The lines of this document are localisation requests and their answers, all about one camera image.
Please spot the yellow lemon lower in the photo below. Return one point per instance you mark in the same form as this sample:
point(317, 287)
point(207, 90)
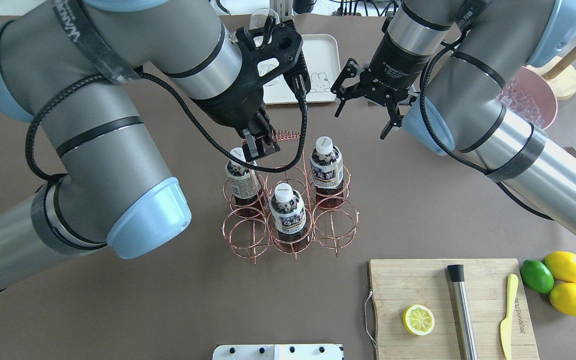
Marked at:
point(563, 298)

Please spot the clear wine glass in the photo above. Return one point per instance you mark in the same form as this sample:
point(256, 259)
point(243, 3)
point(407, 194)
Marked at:
point(258, 20)

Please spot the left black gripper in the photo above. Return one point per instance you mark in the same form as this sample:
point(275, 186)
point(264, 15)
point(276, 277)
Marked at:
point(224, 109)

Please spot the wooden stand with base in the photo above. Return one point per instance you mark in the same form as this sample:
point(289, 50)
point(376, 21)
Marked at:
point(556, 70)

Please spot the half lemon slice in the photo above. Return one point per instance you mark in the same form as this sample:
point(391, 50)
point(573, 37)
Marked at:
point(418, 320)

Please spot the pink bowl of ice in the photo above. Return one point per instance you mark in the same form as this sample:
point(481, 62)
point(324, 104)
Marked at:
point(530, 97)

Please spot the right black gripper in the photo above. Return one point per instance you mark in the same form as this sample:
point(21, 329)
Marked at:
point(396, 64)

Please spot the yellow lemon upper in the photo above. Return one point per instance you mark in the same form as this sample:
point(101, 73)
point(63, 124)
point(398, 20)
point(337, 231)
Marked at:
point(562, 265)

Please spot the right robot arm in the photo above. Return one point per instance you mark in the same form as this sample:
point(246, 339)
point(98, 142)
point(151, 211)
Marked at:
point(439, 69)

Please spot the copper wire bottle basket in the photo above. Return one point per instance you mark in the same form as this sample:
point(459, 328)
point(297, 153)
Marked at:
point(333, 228)

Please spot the aluminium frame post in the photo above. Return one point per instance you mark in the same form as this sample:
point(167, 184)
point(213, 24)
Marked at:
point(284, 9)

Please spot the bamboo cutting board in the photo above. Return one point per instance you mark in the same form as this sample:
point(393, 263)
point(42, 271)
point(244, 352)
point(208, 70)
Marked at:
point(397, 284)

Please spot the cream rabbit tray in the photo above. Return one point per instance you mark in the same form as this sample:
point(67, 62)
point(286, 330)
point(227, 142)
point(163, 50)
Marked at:
point(322, 59)

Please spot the yellow lemon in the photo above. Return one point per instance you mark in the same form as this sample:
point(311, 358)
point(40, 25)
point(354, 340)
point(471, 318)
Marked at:
point(562, 265)
point(563, 298)

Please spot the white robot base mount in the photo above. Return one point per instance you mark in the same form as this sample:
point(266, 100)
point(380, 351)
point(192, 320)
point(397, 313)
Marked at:
point(300, 351)

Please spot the yellow plastic knife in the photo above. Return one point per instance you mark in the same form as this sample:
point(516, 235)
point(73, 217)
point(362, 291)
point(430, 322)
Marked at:
point(506, 324)

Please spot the steel muddler black tip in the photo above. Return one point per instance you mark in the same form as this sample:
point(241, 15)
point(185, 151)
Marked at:
point(464, 321)

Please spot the tea bottle back row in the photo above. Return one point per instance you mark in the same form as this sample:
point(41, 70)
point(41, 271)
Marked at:
point(248, 192)

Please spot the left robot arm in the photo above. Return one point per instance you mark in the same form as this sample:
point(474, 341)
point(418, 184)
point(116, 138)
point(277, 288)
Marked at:
point(63, 67)

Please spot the green lime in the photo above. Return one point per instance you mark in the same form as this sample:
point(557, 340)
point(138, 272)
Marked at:
point(536, 276)

